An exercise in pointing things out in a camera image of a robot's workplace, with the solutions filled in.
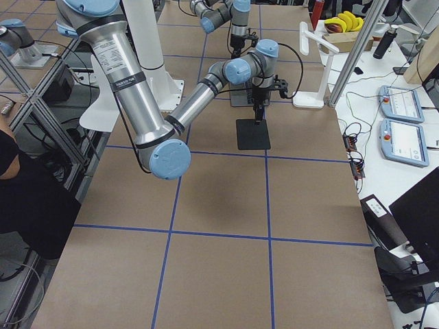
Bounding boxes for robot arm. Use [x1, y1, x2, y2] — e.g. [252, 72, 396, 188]
[56, 1, 279, 180]
[189, 0, 259, 59]

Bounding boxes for far blue teach pendant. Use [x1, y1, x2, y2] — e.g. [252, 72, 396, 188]
[379, 85, 425, 123]

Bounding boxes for black mouse pad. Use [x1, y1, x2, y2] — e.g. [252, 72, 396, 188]
[236, 119, 271, 150]

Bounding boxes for black monitor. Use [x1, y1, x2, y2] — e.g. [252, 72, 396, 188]
[390, 168, 438, 273]

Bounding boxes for cardboard box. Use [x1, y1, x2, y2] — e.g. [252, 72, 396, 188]
[322, 32, 359, 53]

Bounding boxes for grey laptop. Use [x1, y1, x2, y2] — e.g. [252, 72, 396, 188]
[229, 80, 253, 107]

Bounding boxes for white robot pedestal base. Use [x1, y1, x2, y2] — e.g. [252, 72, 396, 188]
[122, 0, 185, 112]

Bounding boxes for near blue teach pendant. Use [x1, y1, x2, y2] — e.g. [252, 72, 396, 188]
[379, 119, 429, 167]

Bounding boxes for black water bottle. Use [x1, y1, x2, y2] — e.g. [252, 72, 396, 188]
[372, 25, 398, 59]

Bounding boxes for blue teach pendant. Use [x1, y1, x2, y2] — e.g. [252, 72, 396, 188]
[379, 119, 429, 167]
[379, 85, 425, 123]

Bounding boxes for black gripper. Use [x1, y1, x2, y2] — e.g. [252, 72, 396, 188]
[252, 75, 288, 125]
[229, 29, 258, 59]

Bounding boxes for aluminium frame post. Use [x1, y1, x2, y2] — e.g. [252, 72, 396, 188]
[328, 0, 388, 108]

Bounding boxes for person in dark clothes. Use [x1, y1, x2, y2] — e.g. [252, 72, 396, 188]
[1, 131, 80, 259]

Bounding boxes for yellow bananas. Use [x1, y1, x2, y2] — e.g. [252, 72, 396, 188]
[324, 11, 364, 33]

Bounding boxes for orange black circuit board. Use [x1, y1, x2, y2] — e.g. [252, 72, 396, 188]
[342, 133, 365, 181]

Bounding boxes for red cylinder object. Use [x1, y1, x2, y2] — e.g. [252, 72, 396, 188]
[311, 0, 324, 30]

